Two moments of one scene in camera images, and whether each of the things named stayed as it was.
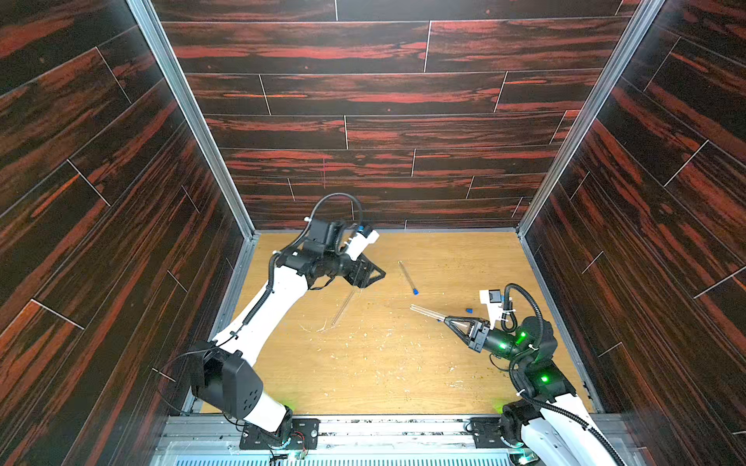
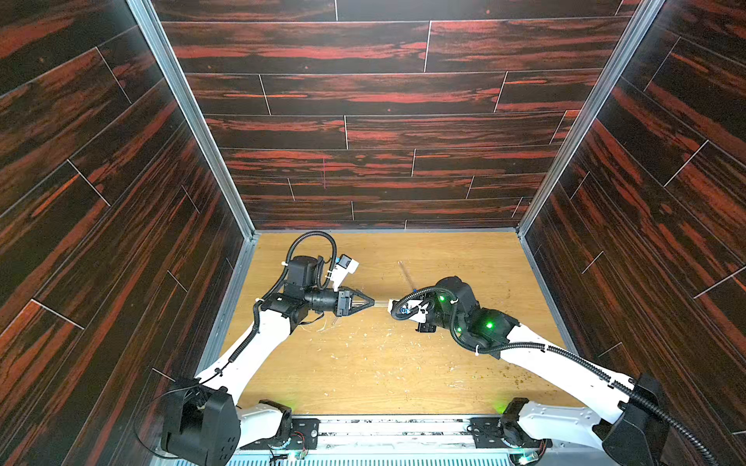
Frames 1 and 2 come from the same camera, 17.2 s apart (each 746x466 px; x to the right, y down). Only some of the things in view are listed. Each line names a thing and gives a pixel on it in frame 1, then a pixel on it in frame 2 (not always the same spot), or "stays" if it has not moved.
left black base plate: x=299 y=433 stays
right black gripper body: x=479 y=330 -> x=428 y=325
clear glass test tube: x=405 y=270 stays
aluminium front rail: x=216 y=440 stays
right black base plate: x=488 y=433 stays
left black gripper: x=361 y=281 -> x=344 y=296
